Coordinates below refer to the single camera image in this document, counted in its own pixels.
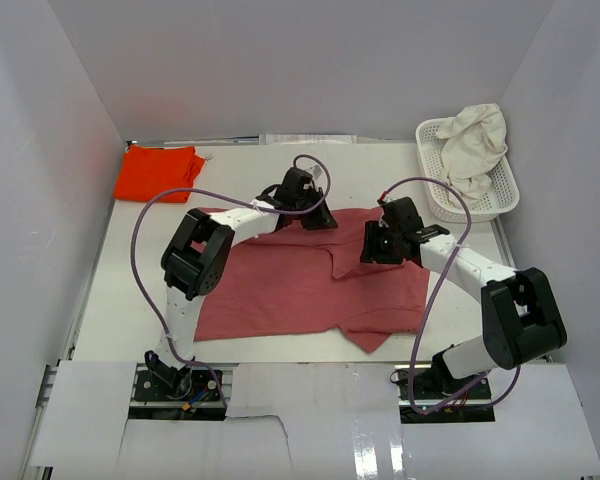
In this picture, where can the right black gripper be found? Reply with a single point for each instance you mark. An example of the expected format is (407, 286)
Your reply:
(371, 251)

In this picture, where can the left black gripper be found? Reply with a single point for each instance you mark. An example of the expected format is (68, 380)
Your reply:
(321, 220)

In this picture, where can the pink t-shirt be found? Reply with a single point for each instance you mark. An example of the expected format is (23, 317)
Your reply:
(296, 281)

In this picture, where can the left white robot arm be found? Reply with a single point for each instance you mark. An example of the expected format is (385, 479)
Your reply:
(195, 259)

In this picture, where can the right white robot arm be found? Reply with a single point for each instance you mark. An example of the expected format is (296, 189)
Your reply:
(520, 319)

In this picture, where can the papers at table back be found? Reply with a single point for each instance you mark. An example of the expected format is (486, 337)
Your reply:
(307, 139)

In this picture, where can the white perforated plastic basket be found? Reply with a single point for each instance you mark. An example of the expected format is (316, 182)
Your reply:
(501, 197)

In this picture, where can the white t-shirt in basket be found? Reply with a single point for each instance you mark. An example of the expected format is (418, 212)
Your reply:
(475, 143)

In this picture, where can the folded orange t-shirt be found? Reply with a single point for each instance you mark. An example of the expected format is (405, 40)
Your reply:
(148, 171)

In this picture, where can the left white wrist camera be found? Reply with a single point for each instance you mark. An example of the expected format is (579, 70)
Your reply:
(316, 171)

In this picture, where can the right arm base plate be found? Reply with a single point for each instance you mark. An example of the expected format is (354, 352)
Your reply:
(468, 408)

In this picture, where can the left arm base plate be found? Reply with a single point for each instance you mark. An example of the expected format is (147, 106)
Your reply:
(195, 398)

